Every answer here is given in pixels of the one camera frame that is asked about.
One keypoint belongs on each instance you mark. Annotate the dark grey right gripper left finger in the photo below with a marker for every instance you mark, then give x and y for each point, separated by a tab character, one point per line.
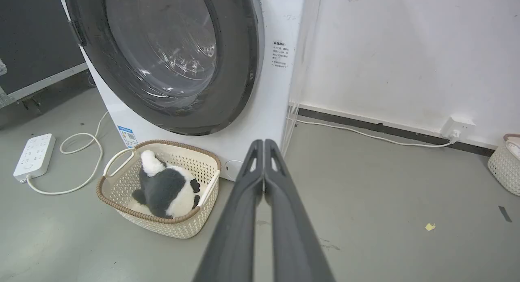
237	217

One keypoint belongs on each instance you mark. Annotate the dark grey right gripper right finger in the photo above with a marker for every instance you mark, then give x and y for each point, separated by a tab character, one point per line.
290	221

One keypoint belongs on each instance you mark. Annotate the white front-load washing machine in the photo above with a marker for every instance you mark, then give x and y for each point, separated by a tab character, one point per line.
268	107

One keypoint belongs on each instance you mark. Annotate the dark round washing machine door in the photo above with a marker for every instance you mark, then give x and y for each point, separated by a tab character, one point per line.
170	58

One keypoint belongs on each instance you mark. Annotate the cream woven laundry basket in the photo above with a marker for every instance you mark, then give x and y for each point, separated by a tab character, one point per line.
178	227

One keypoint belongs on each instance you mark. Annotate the black and white panda plush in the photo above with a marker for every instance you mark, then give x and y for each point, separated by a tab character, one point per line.
166	190

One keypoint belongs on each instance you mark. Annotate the yellow paper scrap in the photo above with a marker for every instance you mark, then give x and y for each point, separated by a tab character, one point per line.
430	226

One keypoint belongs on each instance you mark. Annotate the white power strip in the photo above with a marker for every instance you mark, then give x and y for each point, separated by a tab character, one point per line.
34	156

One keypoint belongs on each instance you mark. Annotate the black tape strip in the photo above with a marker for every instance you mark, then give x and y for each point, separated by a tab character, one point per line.
505	213

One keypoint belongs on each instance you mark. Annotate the cream lattice laundry basket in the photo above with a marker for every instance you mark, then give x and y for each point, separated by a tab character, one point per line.
505	164

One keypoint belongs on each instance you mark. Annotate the black case with metal trim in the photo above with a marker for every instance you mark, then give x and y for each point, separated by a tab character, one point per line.
32	38

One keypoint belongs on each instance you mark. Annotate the white wall socket plug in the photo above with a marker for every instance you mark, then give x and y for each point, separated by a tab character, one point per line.
457	129

